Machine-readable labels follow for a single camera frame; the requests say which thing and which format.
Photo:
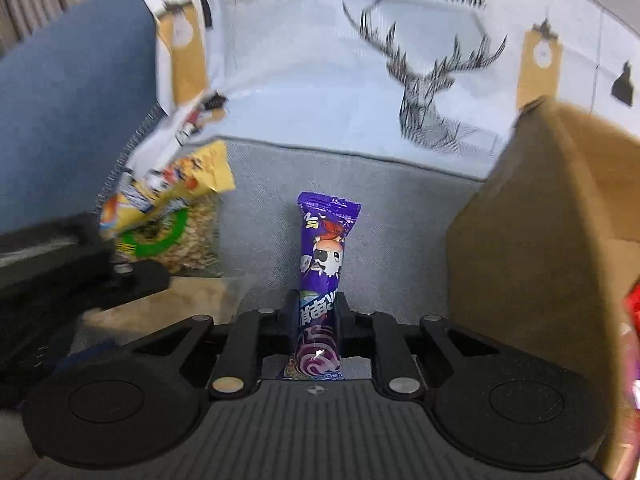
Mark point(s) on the brown cardboard box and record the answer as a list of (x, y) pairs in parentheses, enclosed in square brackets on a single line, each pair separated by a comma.
[(540, 260)]

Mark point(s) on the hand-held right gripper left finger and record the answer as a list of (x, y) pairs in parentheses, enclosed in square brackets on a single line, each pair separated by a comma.
[(292, 320)]

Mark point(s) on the yellow snack bag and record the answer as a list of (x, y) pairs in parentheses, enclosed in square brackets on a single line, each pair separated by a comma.
[(150, 200)]

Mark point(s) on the grey deer print sheet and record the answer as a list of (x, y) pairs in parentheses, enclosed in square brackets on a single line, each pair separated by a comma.
[(300, 85)]

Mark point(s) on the blue sofa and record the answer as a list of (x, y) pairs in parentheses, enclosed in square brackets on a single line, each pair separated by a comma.
[(75, 110)]

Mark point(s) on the purple snack packet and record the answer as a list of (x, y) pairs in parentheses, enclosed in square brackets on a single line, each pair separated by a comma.
[(322, 260)]

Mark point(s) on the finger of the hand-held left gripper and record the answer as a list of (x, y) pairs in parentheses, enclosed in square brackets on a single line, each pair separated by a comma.
[(142, 282)]

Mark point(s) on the red snack packet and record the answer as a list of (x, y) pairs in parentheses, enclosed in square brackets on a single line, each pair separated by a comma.
[(634, 305)]

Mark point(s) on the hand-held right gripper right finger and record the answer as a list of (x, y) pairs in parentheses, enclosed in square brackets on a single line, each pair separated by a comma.
[(342, 320)]

